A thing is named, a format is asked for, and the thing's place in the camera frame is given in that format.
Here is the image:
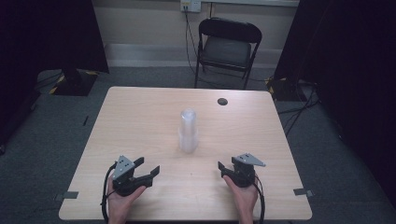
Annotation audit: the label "person's left hand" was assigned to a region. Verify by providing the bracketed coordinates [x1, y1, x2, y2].
[106, 178, 148, 219]

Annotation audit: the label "white wall socket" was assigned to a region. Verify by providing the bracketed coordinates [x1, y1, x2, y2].
[179, 0, 203, 14]

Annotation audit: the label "light wooden table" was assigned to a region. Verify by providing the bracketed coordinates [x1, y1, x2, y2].
[58, 86, 314, 222]

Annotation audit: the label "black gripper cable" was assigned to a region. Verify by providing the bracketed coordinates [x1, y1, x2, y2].
[253, 174, 266, 224]
[100, 161, 118, 224]

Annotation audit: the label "black floor cables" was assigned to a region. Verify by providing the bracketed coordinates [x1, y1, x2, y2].
[276, 79, 322, 138]

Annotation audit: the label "black folding chair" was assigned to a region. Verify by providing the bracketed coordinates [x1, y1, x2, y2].
[193, 17, 263, 91]

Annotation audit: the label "black wall socket cable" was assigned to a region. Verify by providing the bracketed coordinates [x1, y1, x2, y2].
[184, 10, 201, 76]

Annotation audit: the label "black stand base striped tape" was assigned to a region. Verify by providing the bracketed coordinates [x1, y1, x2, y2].
[266, 76, 301, 103]
[49, 68, 100, 97]

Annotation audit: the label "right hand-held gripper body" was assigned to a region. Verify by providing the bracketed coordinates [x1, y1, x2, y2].
[221, 151, 267, 189]

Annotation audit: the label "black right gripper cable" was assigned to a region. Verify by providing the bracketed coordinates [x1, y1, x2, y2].
[253, 174, 266, 224]

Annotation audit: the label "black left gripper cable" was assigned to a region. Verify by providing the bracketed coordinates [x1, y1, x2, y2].
[100, 161, 118, 224]

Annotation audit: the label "grey tape strip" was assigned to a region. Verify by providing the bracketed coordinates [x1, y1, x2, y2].
[292, 188, 315, 198]
[54, 190, 79, 202]

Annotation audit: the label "black curtain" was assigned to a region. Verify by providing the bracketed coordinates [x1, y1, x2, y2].
[0, 0, 110, 147]
[273, 0, 396, 200]

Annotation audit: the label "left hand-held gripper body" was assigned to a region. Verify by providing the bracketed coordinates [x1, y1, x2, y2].
[111, 154, 155, 198]

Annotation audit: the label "stack of clear plastic cups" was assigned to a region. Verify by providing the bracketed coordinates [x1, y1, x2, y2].
[177, 107, 200, 154]

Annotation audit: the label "person's right hand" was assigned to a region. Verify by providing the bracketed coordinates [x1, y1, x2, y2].
[222, 175, 260, 216]

